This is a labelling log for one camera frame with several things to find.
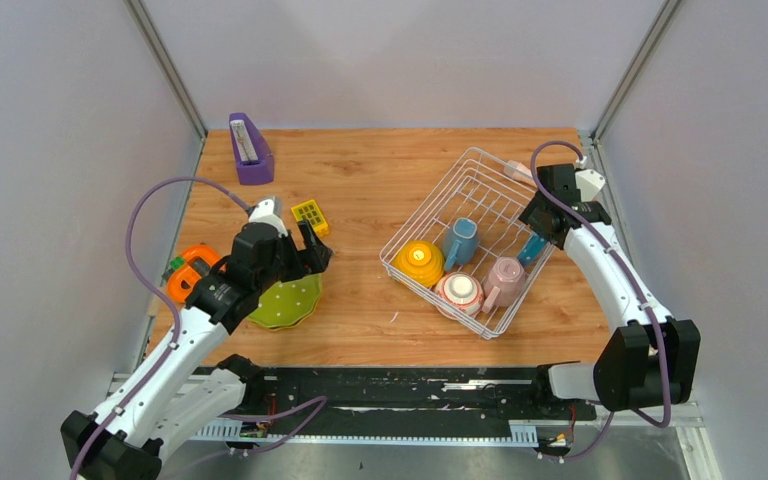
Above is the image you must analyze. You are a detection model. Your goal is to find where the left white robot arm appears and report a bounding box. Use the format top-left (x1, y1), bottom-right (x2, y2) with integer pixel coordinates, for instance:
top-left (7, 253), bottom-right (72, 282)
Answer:
top-left (61, 220), bottom-right (332, 479)

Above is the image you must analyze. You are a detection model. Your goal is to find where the yellow toy block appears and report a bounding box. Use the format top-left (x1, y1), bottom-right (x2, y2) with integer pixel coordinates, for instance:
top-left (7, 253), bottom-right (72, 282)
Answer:
top-left (291, 199), bottom-right (330, 237)

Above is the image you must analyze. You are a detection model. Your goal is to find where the purple metronome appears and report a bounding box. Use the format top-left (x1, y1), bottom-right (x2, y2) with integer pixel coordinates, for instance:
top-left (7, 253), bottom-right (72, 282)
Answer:
top-left (228, 112), bottom-right (275, 185)

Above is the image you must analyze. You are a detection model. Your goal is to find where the white red patterned bowl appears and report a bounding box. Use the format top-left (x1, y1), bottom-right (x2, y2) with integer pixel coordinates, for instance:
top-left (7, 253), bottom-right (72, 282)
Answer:
top-left (433, 272), bottom-right (484, 317)

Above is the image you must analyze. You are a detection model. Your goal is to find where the blue ceramic mug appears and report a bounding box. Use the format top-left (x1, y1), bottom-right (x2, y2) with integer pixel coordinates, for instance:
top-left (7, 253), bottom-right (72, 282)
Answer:
top-left (442, 217), bottom-right (479, 272)

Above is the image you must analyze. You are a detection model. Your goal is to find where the white wire dish rack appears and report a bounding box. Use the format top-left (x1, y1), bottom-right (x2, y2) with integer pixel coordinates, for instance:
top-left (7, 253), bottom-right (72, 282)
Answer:
top-left (379, 147), bottom-right (555, 339)

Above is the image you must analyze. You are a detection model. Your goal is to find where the purple cable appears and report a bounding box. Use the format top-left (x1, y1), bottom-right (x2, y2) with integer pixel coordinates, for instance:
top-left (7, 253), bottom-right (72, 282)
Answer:
top-left (529, 140), bottom-right (674, 431)
top-left (68, 176), bottom-right (253, 480)

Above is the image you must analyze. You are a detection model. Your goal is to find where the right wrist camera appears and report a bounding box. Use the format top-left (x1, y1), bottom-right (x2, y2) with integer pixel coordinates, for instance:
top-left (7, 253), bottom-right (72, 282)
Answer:
top-left (575, 169), bottom-right (606, 202)

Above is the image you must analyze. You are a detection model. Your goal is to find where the orange tape measure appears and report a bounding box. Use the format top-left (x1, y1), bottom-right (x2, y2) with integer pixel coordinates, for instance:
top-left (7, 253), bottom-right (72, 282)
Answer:
top-left (162, 243), bottom-right (221, 303)

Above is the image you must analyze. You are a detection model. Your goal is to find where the pink ceramic mug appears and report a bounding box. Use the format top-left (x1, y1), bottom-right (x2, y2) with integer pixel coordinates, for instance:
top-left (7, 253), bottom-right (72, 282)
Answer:
top-left (481, 257), bottom-right (525, 313)

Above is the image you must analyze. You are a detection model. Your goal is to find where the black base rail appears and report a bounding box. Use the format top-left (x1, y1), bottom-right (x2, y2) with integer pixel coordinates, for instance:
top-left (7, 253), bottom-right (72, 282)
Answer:
top-left (224, 367), bottom-right (602, 456)

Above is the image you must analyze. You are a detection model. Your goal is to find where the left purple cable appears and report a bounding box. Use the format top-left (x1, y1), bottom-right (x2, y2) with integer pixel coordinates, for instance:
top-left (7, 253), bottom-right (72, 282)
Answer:
top-left (68, 176), bottom-right (253, 480)

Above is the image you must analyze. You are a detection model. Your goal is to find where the pink white rack handle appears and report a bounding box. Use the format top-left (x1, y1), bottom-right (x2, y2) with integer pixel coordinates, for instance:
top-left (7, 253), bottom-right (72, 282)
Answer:
top-left (503, 160), bottom-right (535, 186)

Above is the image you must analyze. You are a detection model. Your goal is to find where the yellow polka dot plate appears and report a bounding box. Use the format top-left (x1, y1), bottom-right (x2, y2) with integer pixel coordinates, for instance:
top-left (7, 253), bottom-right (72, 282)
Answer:
top-left (252, 316), bottom-right (307, 331)

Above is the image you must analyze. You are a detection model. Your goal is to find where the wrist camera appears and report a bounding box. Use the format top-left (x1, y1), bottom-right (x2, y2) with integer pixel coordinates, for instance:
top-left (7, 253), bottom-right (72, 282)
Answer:
top-left (248, 196), bottom-right (288, 237)
top-left (575, 169), bottom-right (606, 202)

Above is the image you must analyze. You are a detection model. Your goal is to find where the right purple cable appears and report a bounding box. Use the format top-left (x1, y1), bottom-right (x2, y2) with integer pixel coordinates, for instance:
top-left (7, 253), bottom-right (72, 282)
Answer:
top-left (529, 140), bottom-right (674, 431)

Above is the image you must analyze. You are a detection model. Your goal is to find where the blue polka dot plate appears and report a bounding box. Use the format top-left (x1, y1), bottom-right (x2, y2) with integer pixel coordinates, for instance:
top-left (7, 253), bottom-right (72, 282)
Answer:
top-left (516, 233), bottom-right (547, 268)

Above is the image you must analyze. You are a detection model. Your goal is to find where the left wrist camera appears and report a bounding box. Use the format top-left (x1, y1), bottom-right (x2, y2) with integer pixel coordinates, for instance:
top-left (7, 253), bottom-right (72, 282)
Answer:
top-left (248, 196), bottom-right (288, 237)

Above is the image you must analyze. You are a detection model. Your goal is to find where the yellow ribbed bowl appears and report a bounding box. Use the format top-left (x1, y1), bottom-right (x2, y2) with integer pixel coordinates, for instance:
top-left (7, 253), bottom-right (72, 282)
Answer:
top-left (393, 240), bottom-right (444, 288)

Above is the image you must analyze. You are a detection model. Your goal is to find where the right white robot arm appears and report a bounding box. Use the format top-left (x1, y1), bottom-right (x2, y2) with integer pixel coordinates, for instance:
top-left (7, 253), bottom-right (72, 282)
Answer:
top-left (519, 164), bottom-right (701, 418)

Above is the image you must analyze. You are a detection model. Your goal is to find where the green polka dot plate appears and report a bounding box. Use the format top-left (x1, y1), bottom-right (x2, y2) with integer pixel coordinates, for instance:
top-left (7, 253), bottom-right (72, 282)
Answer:
top-left (247, 274), bottom-right (322, 324)

